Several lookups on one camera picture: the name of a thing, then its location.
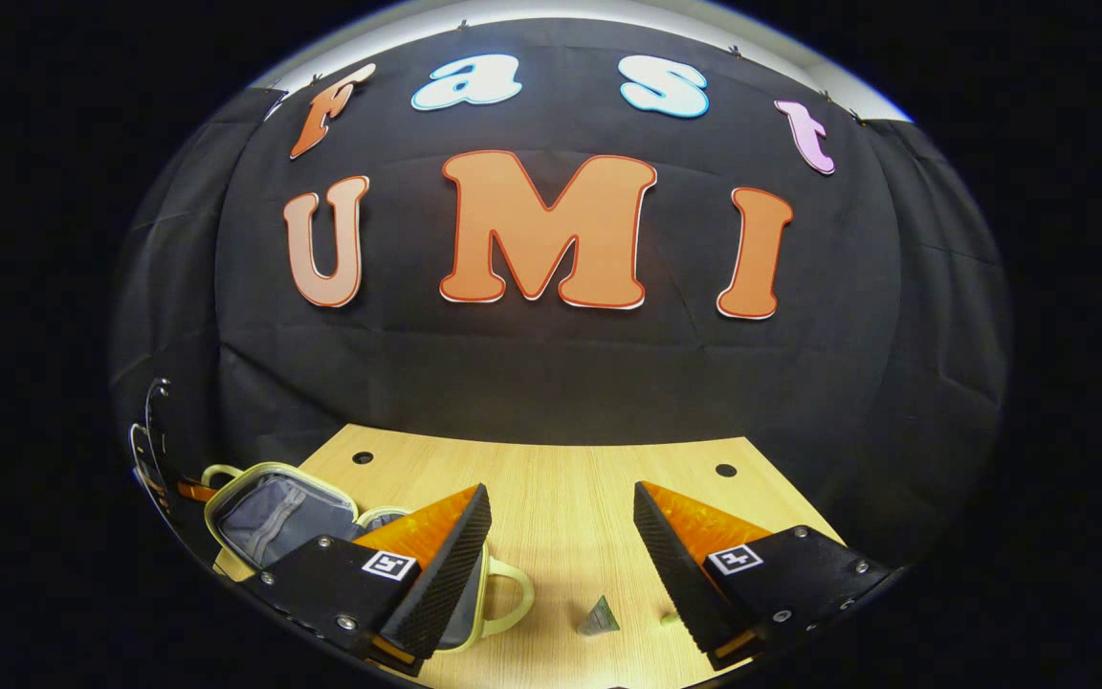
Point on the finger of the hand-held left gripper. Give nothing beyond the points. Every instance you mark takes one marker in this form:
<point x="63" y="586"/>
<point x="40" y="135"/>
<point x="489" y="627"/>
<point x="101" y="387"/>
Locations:
<point x="195" y="491"/>

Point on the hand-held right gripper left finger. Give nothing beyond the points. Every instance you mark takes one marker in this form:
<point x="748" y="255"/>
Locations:
<point x="446" y="584"/>

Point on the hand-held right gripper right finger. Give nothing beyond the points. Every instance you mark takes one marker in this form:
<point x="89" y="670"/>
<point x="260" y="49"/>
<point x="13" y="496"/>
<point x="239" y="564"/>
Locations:
<point x="680" y="584"/>

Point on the white green gradient cosmetic tube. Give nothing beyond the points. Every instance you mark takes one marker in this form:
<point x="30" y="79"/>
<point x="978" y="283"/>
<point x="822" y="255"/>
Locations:
<point x="669" y="618"/>

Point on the pale yellow soft suitcase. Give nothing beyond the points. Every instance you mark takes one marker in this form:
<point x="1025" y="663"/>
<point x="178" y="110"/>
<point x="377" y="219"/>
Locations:
<point x="274" y="517"/>

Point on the white cosmetic tube green label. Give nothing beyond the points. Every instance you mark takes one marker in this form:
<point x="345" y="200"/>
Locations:
<point x="599" y="620"/>

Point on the black backdrop cloth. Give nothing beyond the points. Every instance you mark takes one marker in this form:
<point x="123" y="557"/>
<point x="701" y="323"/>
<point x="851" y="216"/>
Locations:
<point x="561" y="383"/>

